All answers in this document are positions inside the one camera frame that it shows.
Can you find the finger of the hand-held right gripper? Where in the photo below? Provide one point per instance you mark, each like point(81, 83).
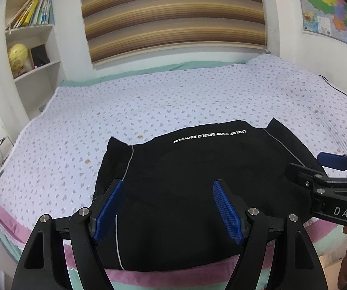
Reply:
point(333, 160)
point(305, 173)

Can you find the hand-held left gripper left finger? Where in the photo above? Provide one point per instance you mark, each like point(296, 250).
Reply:
point(108, 213)

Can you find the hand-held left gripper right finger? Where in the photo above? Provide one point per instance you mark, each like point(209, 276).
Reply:
point(227, 211)

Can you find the black hooded jacket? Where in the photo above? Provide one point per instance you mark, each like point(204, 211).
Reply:
point(197, 187)

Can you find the pink green striped bedsheet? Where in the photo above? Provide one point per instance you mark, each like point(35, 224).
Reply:
point(173, 278)

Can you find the bed with floral sheet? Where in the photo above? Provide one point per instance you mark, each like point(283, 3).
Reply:
point(161, 102)

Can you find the teal bed sheet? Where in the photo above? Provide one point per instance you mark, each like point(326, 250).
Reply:
point(149, 72)

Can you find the white bookshelf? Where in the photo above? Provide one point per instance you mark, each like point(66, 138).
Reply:
point(31, 60)

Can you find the black box on shelf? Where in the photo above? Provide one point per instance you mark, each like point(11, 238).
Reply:
point(39, 55)

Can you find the yellow globe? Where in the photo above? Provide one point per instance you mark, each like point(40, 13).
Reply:
point(18, 56)

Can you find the brown striped window blind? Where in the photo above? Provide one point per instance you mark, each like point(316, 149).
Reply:
point(173, 15)

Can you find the leaning yellow green books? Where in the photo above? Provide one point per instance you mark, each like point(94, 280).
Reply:
point(29, 13)

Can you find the colourful wall map poster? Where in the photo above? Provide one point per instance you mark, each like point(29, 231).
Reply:
point(333, 6)

